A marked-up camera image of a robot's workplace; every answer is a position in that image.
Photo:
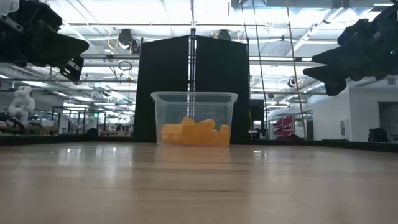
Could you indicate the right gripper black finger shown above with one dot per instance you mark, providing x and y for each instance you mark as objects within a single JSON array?
[
  {"x": 334, "y": 57},
  {"x": 329, "y": 79}
]

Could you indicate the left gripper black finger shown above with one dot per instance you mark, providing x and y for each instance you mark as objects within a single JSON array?
[{"x": 59, "y": 46}]

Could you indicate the yellow one-stud building block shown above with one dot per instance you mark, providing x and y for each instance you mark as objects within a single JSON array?
[{"x": 199, "y": 139}]

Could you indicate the white rounded fixture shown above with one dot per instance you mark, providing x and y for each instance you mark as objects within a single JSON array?
[{"x": 7, "y": 6}]

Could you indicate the red shelf rack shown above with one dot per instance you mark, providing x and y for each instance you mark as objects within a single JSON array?
[{"x": 283, "y": 124}]

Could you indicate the black office chair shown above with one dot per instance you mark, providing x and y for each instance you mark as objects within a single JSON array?
[{"x": 377, "y": 135}]

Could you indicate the black fabric partition panel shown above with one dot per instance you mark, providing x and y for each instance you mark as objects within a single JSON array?
[
  {"x": 163, "y": 71},
  {"x": 222, "y": 68}
]

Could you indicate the black partition stand pole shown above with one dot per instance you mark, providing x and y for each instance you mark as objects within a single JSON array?
[{"x": 192, "y": 56}]

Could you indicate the clear plastic storage bin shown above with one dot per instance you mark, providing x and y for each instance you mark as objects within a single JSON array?
[{"x": 194, "y": 105}]

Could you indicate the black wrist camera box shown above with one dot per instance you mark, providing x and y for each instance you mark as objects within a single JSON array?
[{"x": 73, "y": 68}]

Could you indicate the white wall dispenser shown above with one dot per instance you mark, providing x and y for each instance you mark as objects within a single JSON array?
[{"x": 343, "y": 128}]

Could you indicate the black metal rack frame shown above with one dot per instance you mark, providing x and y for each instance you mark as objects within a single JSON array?
[{"x": 77, "y": 108}]

